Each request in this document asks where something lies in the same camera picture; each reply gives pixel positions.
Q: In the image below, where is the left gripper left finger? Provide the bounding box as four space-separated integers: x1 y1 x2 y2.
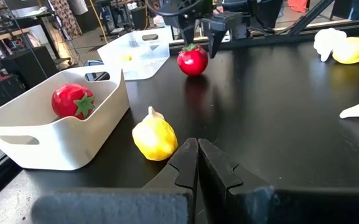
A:
31 138 198 224

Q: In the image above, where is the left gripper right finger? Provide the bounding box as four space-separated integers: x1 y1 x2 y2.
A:
198 139 359 224

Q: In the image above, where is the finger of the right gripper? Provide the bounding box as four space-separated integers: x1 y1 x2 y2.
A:
200 11 245 59
179 17 197 47

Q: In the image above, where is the red toy tomato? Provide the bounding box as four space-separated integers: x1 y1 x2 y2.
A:
51 83 96 121
176 43 209 77

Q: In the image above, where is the clear plastic basket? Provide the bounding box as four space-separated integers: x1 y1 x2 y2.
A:
96 26 174 81

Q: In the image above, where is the orange object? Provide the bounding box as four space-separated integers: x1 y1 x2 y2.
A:
287 0 309 13

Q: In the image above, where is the white plastic basket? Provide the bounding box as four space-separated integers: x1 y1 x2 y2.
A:
0 64 131 171

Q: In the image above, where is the patterned hanging cloth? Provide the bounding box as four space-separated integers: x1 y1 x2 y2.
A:
49 0 83 40

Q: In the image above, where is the black shelving unit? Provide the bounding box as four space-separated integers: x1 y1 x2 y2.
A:
0 0 62 119

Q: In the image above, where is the yellow cable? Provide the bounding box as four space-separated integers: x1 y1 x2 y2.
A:
88 0 109 44

